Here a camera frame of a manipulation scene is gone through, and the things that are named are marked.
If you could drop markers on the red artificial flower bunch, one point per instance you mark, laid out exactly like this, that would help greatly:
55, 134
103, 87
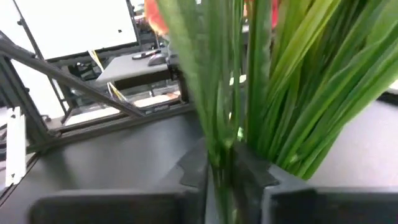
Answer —
295, 93

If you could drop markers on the grey desk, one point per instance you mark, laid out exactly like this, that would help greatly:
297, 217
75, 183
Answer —
130, 67

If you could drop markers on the black computer mouse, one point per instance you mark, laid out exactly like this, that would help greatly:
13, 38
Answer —
158, 59

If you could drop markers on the black oval desk item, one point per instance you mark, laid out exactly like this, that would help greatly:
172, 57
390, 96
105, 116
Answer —
141, 56

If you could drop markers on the silver bracket plate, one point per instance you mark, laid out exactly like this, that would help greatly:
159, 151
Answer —
15, 146

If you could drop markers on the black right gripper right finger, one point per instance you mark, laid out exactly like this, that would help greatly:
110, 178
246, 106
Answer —
326, 208

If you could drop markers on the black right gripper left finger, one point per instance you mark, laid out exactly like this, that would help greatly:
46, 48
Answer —
124, 208

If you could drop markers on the black aluminium table frame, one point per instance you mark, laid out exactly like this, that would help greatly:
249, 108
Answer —
77, 83

